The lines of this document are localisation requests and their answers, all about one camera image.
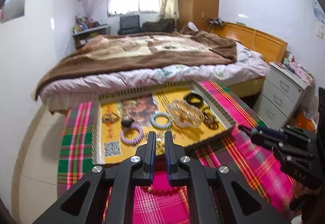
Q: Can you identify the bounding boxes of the small gold chain bracelet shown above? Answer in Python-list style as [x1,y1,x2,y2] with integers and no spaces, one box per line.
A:
[155,138,167,155]

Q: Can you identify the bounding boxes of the dark brown bead necklace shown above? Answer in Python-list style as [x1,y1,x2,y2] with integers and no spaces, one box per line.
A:
[201,109,220,130]

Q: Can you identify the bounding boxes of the black hair clip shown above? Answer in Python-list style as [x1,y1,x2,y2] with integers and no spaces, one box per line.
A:
[121,117,134,128]

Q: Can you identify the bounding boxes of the light blue spiral hair tie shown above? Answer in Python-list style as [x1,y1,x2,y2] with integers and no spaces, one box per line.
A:
[150,111,174,130]

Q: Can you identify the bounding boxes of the silver crystal bracelet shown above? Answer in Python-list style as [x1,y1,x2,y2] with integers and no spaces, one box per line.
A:
[101,112,121,124]

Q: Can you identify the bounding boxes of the black smart wristband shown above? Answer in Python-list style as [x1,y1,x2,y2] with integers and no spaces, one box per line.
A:
[183,93,204,109]

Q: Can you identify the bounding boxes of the colourful plaid tablecloth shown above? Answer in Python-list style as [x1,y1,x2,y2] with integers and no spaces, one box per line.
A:
[57,81,294,223]

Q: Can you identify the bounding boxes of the grey drawer cabinet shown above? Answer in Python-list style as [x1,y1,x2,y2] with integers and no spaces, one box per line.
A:
[253,62,310,129]

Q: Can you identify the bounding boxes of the patterned cardboard tray box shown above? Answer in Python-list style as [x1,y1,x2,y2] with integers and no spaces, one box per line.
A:
[91,81,236,165]

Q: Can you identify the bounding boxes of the clear amber hair claw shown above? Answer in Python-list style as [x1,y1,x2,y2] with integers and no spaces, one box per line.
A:
[166,100,204,128]

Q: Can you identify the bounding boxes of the wooden headboard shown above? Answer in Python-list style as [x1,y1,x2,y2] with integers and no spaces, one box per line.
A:
[210,22,288,64]

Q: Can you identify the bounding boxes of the white floral bed sheet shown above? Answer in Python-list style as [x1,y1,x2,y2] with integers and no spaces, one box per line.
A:
[39,44,270,111]

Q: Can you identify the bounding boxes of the brown fleece blanket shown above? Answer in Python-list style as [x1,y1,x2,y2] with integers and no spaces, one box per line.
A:
[32,26,237,100]

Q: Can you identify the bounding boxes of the dark bag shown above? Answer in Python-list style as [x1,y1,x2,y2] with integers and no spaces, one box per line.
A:
[142,18,175,33]

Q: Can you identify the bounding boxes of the black office chair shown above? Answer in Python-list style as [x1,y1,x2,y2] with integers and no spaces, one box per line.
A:
[118,15,142,35]

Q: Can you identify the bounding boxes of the cluttered desk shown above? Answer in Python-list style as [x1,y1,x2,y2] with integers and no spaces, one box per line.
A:
[72,25,111,49]

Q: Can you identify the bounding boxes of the window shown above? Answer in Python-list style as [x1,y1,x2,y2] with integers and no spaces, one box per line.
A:
[107,0,160,16]

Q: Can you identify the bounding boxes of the dried branch bouquet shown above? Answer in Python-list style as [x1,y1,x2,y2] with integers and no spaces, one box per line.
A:
[81,0,100,23]

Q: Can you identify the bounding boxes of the purple spiral hair tie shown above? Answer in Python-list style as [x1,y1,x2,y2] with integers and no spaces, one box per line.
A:
[120,122,144,146]

